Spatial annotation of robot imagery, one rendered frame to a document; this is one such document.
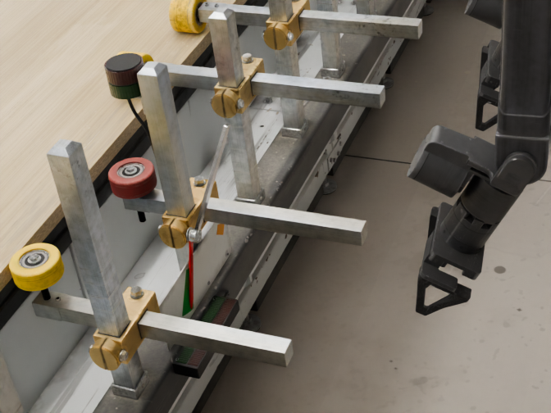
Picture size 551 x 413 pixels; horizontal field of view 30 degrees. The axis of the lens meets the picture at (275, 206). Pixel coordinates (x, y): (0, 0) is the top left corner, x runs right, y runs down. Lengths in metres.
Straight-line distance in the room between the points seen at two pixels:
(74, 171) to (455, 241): 0.51
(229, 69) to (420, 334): 1.11
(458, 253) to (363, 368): 1.38
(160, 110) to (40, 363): 0.50
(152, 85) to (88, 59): 0.61
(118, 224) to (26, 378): 0.35
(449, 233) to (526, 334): 1.46
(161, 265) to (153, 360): 0.35
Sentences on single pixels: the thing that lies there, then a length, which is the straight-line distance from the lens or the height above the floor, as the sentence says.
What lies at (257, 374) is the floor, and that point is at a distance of 2.63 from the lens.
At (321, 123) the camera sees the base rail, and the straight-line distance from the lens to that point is 2.22.
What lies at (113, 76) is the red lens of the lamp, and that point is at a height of 1.14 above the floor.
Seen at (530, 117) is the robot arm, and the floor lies 1.27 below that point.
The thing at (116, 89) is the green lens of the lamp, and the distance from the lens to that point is 1.59.
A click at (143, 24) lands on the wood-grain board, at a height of 0.90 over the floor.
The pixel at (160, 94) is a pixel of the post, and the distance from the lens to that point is 1.57.
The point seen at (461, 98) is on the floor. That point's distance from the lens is 3.59.
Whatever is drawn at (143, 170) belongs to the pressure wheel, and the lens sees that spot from 1.77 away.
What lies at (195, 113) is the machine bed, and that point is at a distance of 2.19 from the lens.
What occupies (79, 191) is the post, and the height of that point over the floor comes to 1.10.
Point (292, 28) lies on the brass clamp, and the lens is 2.04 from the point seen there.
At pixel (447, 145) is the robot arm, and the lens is 1.19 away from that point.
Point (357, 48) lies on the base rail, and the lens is 2.47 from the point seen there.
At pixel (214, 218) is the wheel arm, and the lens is 1.74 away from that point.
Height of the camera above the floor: 1.89
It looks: 37 degrees down
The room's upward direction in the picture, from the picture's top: 8 degrees counter-clockwise
